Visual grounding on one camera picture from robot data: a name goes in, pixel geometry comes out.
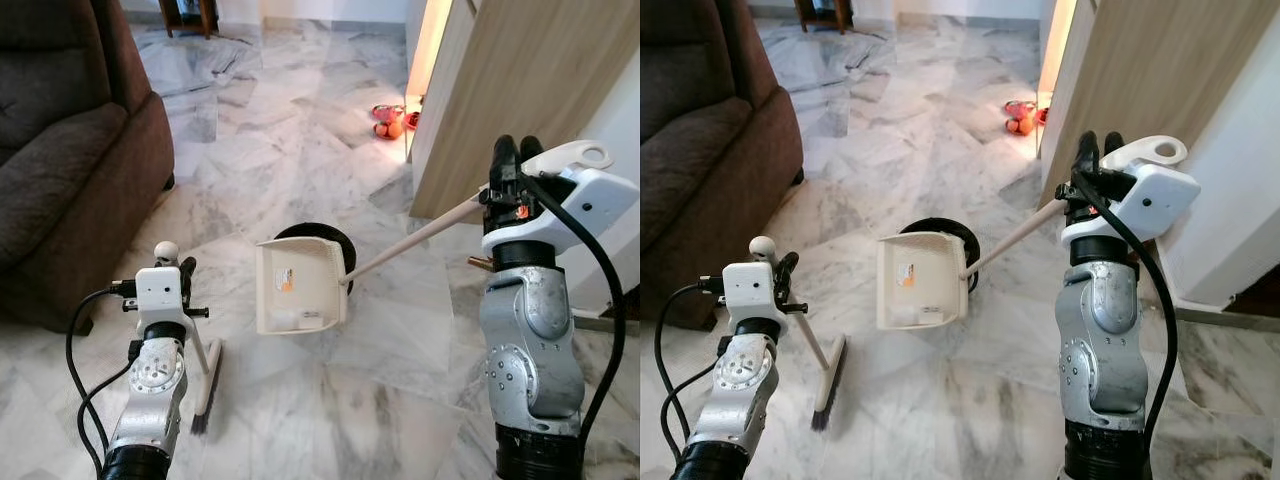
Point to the beige broom purple bristles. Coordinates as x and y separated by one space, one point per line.
208 385
830 385

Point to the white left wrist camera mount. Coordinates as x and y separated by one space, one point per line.
748 292
158 295

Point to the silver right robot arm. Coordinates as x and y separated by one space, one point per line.
530 350
1100 340

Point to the light wooden door panel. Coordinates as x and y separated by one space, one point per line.
1150 70
520 80

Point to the brown fabric armchair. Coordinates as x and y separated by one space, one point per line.
700 140
60 150

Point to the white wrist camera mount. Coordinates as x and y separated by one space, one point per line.
158 295
590 205
1150 200
748 292

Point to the dark wooden stool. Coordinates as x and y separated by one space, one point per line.
842 12
205 15

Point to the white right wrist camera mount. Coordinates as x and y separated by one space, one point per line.
590 205
1150 200

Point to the red toy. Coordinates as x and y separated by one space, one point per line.
1020 122
388 125

